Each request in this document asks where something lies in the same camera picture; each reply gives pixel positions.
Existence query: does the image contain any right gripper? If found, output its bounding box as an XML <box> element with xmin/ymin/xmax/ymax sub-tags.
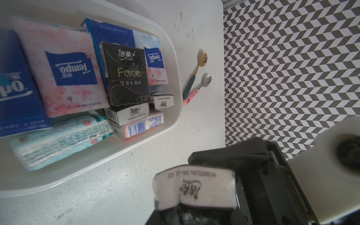
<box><xmin>188</xmin><ymin>137</ymin><xmax>318</xmax><ymax>225</ymax></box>

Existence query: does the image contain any black tissue pack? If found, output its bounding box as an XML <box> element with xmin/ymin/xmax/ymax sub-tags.
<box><xmin>95</xmin><ymin>103</ymin><xmax>150</xmax><ymax>126</ymax></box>
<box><xmin>151</xmin><ymin>95</ymin><xmax>175</xmax><ymax>110</ymax></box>
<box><xmin>99</xmin><ymin>42</ymin><xmax>150</xmax><ymax>107</ymax></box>
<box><xmin>152</xmin><ymin>165</ymin><xmax>238</xmax><ymax>212</ymax></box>

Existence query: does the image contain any light blue tissue pack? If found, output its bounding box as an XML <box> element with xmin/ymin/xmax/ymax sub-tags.
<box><xmin>150</xmin><ymin>85</ymin><xmax>163</xmax><ymax>94</ymax></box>

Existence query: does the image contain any pink blue tissue pack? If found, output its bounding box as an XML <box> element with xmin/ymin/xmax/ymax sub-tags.
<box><xmin>133</xmin><ymin>30</ymin><xmax>169</xmax><ymax>86</ymax></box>

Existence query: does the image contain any teal tissue pack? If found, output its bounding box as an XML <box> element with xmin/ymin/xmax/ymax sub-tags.
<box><xmin>10</xmin><ymin>114</ymin><xmax>113</xmax><ymax>171</ymax></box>

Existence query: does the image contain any white storage box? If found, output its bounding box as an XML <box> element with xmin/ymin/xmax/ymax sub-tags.
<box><xmin>1</xmin><ymin>1</ymin><xmax>182</xmax><ymax>198</ymax></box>

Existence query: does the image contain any blue Vinda tissue pack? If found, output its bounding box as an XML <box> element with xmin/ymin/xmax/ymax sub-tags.
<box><xmin>1</xmin><ymin>29</ymin><xmax>52</xmax><ymax>137</ymax></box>

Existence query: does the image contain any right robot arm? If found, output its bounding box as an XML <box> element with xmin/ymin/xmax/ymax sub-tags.
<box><xmin>188</xmin><ymin>116</ymin><xmax>360</xmax><ymax>225</ymax></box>

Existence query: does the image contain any pink handled spoon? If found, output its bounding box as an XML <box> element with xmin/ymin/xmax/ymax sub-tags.
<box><xmin>183</xmin><ymin>74</ymin><xmax>212</xmax><ymax>106</ymax></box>

